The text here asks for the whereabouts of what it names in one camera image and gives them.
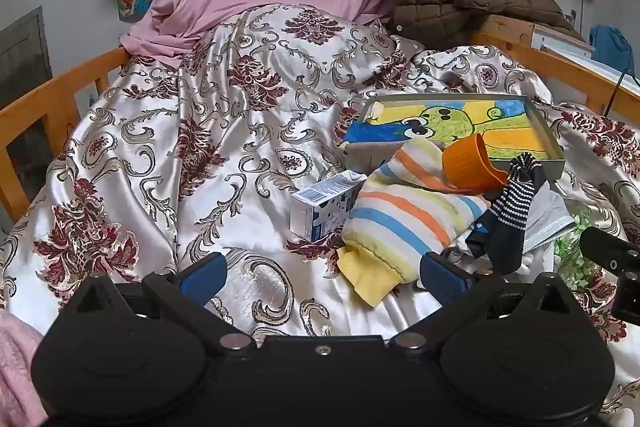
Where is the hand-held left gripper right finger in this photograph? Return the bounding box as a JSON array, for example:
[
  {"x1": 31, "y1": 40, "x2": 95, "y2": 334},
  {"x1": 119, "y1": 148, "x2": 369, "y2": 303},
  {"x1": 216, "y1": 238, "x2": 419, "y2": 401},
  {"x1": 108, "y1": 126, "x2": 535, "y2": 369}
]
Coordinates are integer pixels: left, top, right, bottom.
[{"x1": 389, "y1": 253, "x2": 583, "y2": 353}]

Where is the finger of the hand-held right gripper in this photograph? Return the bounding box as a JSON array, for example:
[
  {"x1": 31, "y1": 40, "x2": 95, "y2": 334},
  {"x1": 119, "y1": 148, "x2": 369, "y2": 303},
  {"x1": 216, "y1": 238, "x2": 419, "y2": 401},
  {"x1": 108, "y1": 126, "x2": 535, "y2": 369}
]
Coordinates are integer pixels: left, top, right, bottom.
[
  {"x1": 580, "y1": 227, "x2": 640, "y2": 275},
  {"x1": 612, "y1": 272, "x2": 640, "y2": 320}
]

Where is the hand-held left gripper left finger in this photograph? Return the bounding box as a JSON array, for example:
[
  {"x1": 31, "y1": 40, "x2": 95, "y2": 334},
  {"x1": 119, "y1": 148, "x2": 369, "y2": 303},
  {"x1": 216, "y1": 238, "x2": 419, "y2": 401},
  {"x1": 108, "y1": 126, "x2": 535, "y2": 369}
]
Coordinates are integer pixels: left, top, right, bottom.
[{"x1": 67, "y1": 253, "x2": 253, "y2": 355}]

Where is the white face mask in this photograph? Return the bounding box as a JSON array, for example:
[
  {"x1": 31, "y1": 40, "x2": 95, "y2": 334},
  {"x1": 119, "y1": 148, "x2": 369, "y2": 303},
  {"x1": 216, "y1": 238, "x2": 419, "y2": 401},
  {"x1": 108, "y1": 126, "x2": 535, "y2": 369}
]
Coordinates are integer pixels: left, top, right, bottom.
[{"x1": 522, "y1": 192, "x2": 576, "y2": 253}]

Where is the yellow striped towel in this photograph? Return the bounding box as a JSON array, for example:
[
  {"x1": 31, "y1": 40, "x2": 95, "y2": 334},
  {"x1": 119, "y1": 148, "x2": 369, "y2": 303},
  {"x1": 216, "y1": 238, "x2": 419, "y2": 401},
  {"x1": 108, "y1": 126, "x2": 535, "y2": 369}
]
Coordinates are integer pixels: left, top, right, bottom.
[{"x1": 336, "y1": 139, "x2": 491, "y2": 308}]

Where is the dark striped sock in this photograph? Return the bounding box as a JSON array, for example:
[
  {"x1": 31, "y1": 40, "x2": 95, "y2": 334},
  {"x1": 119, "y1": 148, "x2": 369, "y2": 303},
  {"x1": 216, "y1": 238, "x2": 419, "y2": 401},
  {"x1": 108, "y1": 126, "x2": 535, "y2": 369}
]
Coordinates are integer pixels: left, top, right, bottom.
[{"x1": 467, "y1": 153, "x2": 543, "y2": 275}]

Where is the orange ribbed cup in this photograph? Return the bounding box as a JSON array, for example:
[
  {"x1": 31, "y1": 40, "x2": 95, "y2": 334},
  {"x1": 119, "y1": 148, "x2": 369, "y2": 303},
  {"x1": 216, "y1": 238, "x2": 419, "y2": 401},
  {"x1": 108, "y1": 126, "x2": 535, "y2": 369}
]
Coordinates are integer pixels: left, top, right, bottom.
[{"x1": 441, "y1": 133, "x2": 511, "y2": 195}]

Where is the green artificial plant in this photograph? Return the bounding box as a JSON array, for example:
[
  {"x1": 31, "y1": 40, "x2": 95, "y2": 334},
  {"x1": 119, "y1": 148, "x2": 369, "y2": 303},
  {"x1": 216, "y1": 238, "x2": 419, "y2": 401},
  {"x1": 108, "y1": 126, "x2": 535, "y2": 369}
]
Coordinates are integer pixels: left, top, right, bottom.
[{"x1": 555, "y1": 207, "x2": 601, "y2": 303}]

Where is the floral patterned satin blanket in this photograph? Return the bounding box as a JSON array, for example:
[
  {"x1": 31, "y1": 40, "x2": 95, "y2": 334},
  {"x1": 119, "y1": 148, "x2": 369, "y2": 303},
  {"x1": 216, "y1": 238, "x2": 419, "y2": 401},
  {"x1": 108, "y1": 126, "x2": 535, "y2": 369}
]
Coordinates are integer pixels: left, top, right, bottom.
[{"x1": 0, "y1": 4, "x2": 640, "y2": 427}]

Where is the white and blue carton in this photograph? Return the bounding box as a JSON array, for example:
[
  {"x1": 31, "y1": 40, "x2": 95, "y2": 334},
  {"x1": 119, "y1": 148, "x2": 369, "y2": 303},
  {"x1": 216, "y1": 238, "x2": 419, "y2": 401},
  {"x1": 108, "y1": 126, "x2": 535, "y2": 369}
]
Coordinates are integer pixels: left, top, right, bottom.
[{"x1": 290, "y1": 172, "x2": 368, "y2": 244}]

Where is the pink fuzzy cloth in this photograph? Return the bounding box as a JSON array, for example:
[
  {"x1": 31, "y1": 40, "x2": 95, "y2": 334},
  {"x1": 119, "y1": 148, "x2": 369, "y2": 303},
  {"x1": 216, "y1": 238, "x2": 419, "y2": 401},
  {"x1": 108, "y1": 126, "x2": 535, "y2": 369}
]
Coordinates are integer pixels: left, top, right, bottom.
[{"x1": 0, "y1": 309, "x2": 48, "y2": 427}]

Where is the blue hanging garment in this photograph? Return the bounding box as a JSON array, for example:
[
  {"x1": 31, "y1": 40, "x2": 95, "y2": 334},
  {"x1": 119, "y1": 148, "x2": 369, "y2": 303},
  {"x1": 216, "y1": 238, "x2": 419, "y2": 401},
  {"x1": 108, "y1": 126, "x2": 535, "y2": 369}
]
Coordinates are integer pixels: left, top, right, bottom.
[{"x1": 590, "y1": 24, "x2": 636, "y2": 72}]

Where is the white cabinet panel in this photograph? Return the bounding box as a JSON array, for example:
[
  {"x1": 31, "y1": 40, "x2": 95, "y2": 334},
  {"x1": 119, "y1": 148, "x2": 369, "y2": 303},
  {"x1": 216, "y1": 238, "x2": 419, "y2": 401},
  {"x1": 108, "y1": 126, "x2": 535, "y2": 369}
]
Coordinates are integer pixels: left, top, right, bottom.
[{"x1": 531, "y1": 25, "x2": 596, "y2": 52}]

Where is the grey framed panel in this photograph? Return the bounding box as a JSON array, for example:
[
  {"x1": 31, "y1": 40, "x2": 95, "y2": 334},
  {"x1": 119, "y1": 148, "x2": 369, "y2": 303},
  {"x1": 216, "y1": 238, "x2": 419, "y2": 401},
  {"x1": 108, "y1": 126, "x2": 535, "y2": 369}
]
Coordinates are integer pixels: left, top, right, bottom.
[{"x1": 0, "y1": 7, "x2": 53, "y2": 80}]

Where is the black cable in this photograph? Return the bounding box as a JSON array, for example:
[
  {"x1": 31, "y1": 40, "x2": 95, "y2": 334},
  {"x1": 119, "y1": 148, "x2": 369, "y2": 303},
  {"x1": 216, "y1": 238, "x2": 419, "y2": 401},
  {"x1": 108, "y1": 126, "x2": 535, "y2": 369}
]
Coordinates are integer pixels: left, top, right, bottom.
[{"x1": 602, "y1": 69, "x2": 628, "y2": 118}]

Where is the wooden bed frame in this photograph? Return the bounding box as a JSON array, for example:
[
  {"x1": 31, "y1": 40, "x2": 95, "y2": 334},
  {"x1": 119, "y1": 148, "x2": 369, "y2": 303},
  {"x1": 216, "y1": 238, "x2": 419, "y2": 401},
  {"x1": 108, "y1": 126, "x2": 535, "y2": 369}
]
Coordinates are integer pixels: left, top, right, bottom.
[{"x1": 0, "y1": 14, "x2": 640, "y2": 218}]

